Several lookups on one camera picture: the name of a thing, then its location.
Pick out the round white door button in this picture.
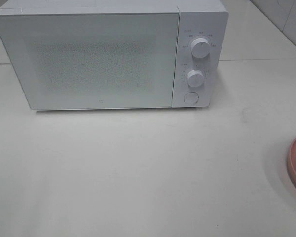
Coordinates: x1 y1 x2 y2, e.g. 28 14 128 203
184 92 199 104

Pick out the white microwave door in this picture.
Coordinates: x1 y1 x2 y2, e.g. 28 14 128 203
0 13 179 110

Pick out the lower white round knob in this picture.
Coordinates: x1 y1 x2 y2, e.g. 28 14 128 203
187 70 205 88

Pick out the white round knob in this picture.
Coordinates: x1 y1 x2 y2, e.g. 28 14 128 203
187 70 205 88
190 36 211 59

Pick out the upper white round knob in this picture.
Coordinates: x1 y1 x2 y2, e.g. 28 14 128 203
190 36 211 59

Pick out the white microwave oven body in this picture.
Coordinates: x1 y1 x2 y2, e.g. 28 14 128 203
0 0 229 110

